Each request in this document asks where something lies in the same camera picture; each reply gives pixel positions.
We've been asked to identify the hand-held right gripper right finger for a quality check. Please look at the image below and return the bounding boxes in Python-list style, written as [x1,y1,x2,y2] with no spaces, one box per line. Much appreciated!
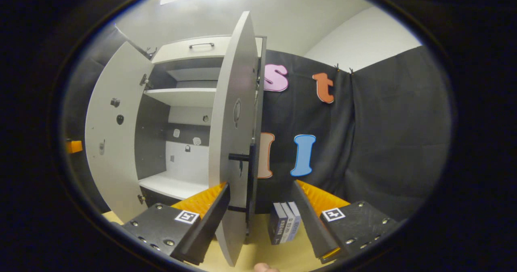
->
[292,179,404,264]

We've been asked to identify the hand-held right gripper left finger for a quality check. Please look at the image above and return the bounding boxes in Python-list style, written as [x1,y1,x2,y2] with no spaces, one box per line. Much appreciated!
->
[121,182,231,266]

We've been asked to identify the grey cabinet door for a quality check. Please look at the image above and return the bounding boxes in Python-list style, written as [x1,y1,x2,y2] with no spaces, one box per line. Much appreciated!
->
[208,11,267,266]
[85,42,155,223]

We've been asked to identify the grey cabinet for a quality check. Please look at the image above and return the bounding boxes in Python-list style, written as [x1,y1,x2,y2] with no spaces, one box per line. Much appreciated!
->
[135,35,267,208]

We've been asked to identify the cream cabinet drawer front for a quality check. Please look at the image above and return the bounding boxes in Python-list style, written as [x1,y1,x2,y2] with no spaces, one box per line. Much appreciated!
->
[151,36,263,64]

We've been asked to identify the light blue book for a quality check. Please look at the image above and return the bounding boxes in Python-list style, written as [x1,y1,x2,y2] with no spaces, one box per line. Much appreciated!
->
[288,201,302,240]

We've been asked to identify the grey blue book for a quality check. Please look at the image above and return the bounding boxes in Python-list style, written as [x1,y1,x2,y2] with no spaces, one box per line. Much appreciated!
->
[281,202,295,242]

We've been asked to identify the dark blue book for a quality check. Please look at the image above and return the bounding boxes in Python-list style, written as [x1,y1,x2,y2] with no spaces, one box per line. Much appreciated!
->
[268,202,288,245]

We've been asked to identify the black backdrop cloth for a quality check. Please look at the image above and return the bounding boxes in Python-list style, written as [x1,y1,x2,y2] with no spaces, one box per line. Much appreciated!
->
[61,25,453,224]

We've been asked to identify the black door handle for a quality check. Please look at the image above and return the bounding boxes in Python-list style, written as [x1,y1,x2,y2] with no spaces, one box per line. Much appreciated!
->
[227,143,257,242]

